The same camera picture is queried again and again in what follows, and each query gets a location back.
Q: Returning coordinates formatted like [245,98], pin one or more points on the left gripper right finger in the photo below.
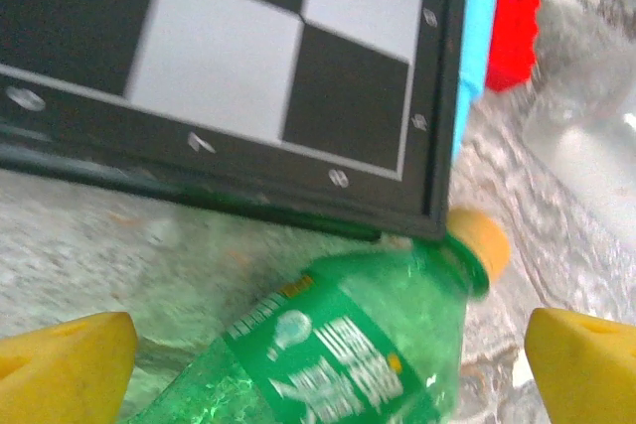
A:
[586,374]

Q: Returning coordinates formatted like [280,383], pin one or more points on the teal plastic cylinder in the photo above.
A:
[479,22]

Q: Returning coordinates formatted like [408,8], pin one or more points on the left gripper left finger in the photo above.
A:
[59,374]

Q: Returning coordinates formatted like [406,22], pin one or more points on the black grey chessboard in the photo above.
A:
[223,71]

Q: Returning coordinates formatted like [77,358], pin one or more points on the green Sprite bottle yellow cap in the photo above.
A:
[348,344]

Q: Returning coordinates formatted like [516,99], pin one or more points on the frosted bottle white label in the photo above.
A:
[581,146]

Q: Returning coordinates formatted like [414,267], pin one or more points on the red plastic block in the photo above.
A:
[514,22]

